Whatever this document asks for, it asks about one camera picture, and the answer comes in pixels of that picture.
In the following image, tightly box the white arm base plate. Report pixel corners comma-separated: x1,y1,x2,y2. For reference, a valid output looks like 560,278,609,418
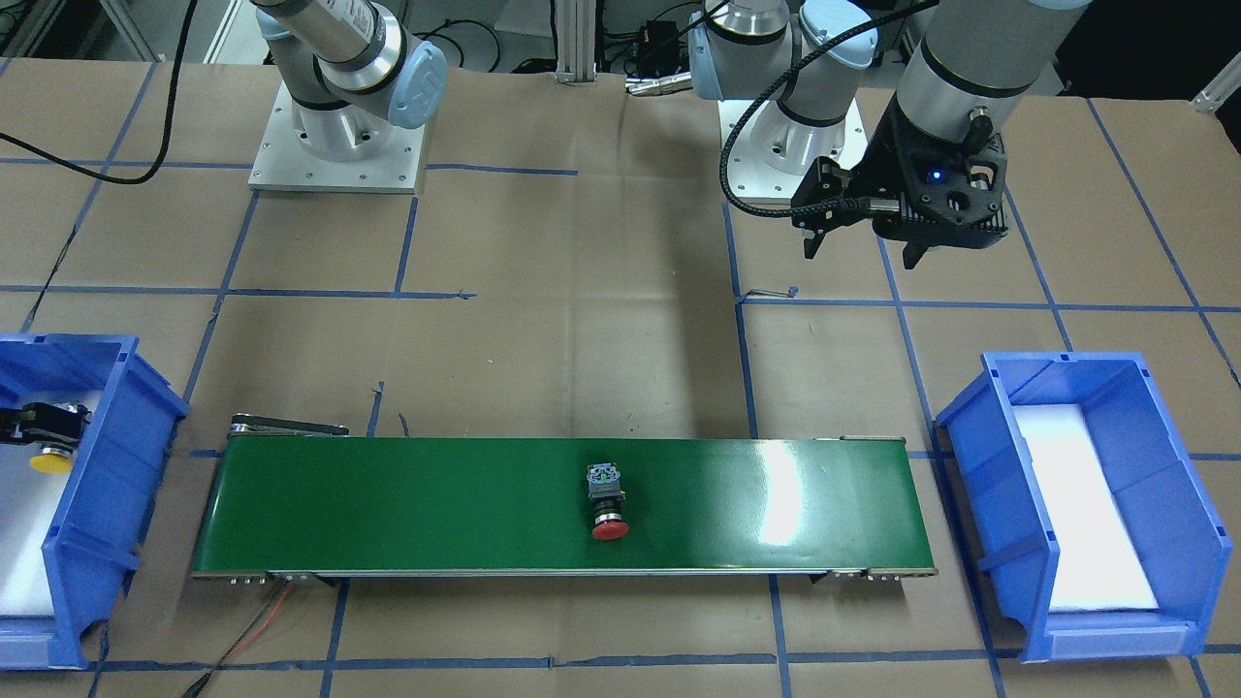
248,84,427,195
727,101,867,206

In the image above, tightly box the aluminium frame post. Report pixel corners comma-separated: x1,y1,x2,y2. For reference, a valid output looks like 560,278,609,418
553,0,601,84

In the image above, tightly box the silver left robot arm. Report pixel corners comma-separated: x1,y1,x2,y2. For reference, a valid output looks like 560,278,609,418
688,1,1090,270

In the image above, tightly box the red black conveyor power wire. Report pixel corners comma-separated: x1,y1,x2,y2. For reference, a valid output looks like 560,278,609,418
184,580,297,698

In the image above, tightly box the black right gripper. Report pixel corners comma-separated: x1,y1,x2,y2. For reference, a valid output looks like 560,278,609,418
1,402,92,448

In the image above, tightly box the blue plastic bin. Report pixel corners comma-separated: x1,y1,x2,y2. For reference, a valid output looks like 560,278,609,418
2,334,189,671
937,351,1232,663

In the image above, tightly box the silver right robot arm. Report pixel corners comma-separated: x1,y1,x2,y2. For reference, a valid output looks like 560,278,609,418
2,1,446,407

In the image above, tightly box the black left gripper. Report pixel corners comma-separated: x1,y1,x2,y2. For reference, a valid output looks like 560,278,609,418
791,102,1009,270

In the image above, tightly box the white foam pad bin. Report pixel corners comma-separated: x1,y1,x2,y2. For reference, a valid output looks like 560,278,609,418
1,443,69,619
1011,402,1160,614

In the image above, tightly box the red mushroom push button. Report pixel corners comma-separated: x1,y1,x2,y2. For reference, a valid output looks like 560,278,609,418
586,462,630,542

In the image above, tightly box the green conveyor belt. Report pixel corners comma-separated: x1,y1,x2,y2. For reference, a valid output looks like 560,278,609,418
191,433,937,579

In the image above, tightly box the yellow mushroom push button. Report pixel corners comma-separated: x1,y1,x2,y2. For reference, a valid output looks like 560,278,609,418
29,446,74,474

